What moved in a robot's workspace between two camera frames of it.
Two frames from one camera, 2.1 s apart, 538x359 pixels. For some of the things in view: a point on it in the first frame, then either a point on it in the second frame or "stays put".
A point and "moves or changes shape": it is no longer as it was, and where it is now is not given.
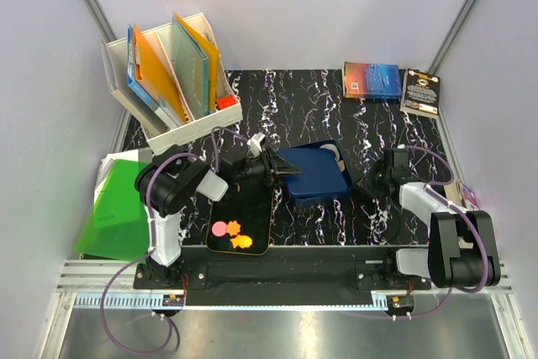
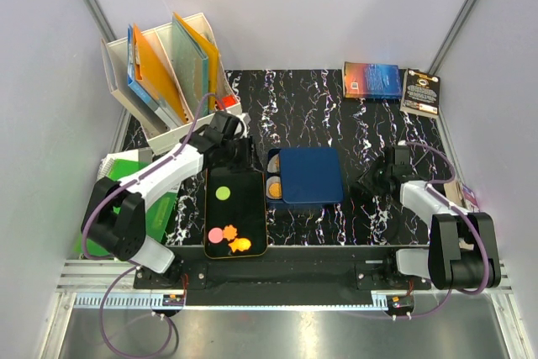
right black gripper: [365, 183] stays put
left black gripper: [276, 167] -> [245, 162]
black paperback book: [420, 94] stays put
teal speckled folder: [191, 69] stays put
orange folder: [155, 80] stays put
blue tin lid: [319, 171] moves or changes shape
